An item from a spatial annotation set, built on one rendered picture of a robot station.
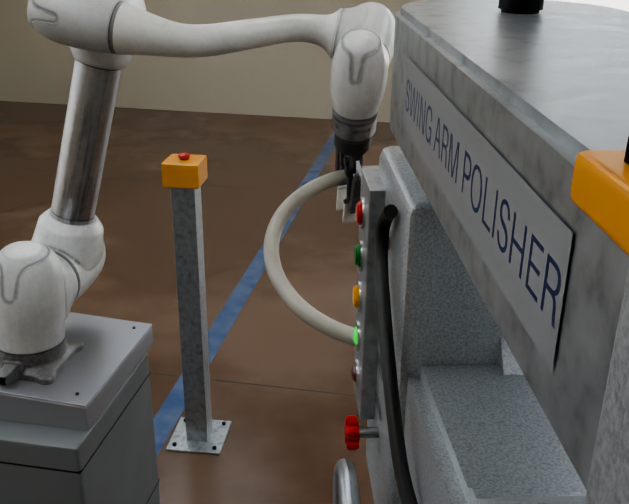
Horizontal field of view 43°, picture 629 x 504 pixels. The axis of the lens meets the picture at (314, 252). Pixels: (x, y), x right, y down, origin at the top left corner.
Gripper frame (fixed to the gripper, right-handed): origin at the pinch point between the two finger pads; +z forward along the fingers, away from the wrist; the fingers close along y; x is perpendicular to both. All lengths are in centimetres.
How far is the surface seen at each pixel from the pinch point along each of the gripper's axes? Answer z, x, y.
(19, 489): 41, -80, 24
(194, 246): 71, -25, -65
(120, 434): 46, -58, 14
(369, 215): -62, -25, 64
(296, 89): 314, 141, -474
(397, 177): -68, -23, 66
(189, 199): 56, -24, -71
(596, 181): -105, -38, 105
